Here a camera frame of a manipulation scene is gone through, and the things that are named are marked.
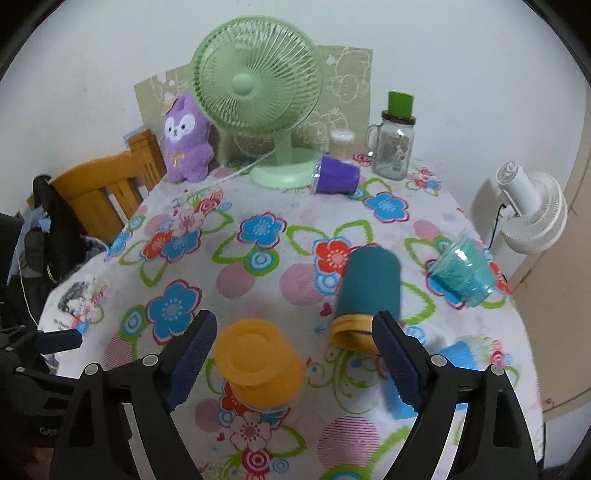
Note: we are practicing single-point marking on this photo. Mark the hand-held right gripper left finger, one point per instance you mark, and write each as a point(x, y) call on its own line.
point(191, 360)

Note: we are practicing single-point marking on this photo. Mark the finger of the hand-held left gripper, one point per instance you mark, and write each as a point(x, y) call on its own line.
point(62, 340)

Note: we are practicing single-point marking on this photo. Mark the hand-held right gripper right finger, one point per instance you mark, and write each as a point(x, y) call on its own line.
point(397, 360)

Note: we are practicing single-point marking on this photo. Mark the teal cup with yellow rim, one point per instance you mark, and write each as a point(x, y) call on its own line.
point(369, 286)

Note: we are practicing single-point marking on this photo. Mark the light blue plastic cup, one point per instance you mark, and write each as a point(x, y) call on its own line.
point(457, 355)

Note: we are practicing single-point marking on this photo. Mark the orange plastic cup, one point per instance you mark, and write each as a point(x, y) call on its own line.
point(258, 355)

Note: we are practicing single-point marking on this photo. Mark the clear teal plastic cup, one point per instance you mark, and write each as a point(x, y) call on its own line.
point(464, 272)

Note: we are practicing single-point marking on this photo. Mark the purple plastic cup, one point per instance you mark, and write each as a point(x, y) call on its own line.
point(339, 175)

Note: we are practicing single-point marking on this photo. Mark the black bag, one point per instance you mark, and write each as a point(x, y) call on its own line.
point(60, 230)

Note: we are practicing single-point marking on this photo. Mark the wooden chair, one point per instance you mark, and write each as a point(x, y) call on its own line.
point(99, 189)

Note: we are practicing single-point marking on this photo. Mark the floral tablecloth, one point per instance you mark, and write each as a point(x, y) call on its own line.
point(286, 230)

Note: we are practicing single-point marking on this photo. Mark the white circulator fan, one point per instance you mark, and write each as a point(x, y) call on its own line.
point(535, 212)

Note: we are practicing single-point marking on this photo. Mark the glass jar mug green lid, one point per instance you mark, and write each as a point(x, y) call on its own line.
point(392, 147)

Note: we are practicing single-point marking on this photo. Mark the purple plush toy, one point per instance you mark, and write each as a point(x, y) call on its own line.
point(184, 147)

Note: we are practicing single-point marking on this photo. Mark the cotton swab container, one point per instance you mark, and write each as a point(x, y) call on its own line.
point(342, 143)

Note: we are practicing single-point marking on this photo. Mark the green desk fan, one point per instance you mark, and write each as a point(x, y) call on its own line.
point(244, 83)

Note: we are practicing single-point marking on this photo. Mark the beige printed board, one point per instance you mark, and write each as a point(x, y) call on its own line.
point(344, 83)

